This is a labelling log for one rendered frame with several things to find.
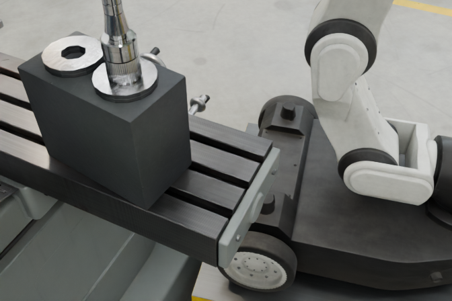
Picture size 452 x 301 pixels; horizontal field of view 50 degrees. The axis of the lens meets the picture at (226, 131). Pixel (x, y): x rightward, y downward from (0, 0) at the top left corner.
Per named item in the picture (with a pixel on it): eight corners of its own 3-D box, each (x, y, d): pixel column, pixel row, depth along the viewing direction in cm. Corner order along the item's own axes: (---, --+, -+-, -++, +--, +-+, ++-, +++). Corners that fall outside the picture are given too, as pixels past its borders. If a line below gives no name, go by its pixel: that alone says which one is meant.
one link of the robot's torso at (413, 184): (421, 155, 132) (436, 119, 123) (424, 213, 118) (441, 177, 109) (344, 142, 136) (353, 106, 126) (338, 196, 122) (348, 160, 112)
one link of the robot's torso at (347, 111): (401, 145, 131) (374, -17, 103) (402, 202, 117) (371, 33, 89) (344, 150, 138) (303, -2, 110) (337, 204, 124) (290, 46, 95)
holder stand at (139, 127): (97, 115, 91) (74, 21, 77) (192, 163, 82) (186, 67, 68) (48, 155, 83) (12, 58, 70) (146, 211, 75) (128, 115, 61)
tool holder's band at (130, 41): (130, 54, 61) (128, 48, 61) (95, 50, 62) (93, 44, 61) (142, 35, 65) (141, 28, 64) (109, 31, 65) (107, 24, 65)
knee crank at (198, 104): (200, 97, 165) (199, 82, 161) (215, 101, 163) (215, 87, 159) (167, 137, 151) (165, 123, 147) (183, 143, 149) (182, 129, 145)
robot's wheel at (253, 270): (293, 283, 128) (301, 239, 114) (290, 300, 124) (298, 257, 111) (220, 266, 131) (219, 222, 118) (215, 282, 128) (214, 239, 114)
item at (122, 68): (135, 87, 65) (130, 54, 61) (101, 82, 66) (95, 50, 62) (146, 67, 68) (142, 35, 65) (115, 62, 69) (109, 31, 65)
